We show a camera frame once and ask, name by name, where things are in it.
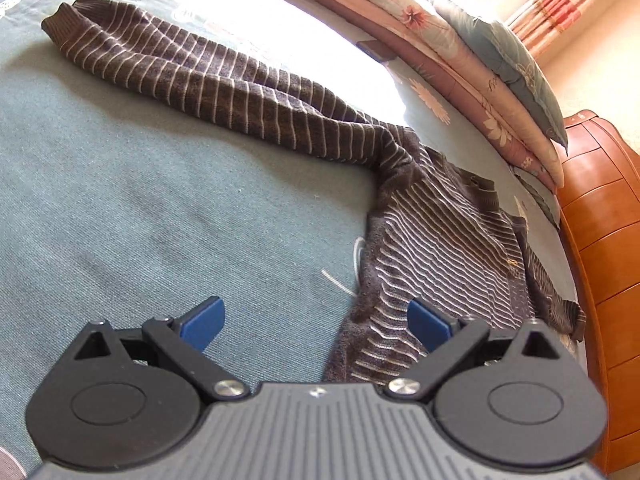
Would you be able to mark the grey-green pillow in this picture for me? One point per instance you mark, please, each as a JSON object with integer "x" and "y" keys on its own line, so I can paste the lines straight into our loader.
{"x": 537, "y": 195}

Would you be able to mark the black smartphone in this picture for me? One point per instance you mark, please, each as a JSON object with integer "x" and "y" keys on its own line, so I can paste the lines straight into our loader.
{"x": 377, "y": 51}

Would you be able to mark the pink floral quilt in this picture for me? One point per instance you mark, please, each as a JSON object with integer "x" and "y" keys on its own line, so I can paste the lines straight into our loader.
{"x": 450, "y": 55}

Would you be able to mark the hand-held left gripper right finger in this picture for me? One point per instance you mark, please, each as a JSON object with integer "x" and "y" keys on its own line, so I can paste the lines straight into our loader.
{"x": 427, "y": 325}

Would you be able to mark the wooden headboard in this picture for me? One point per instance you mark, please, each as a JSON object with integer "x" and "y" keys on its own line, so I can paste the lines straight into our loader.
{"x": 610, "y": 240}

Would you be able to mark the blue pillow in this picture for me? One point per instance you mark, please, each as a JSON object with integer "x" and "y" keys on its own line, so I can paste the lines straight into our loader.
{"x": 515, "y": 70}

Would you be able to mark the grey striped knit sweater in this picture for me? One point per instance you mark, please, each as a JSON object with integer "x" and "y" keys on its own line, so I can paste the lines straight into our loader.
{"x": 450, "y": 240}

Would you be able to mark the teal printed bed sheet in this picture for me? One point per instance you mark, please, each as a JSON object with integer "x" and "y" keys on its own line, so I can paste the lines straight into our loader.
{"x": 125, "y": 210}

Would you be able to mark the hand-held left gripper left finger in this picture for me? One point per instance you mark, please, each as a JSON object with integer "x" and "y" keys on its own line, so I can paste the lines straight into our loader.
{"x": 205, "y": 325}

